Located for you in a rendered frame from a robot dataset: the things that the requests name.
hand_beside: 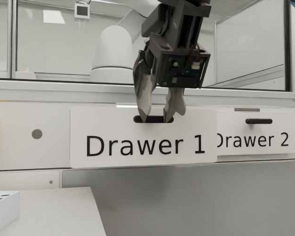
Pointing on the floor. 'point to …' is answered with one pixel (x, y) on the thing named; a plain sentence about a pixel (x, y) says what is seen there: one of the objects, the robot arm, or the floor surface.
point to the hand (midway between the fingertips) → (155, 113)
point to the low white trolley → (56, 214)
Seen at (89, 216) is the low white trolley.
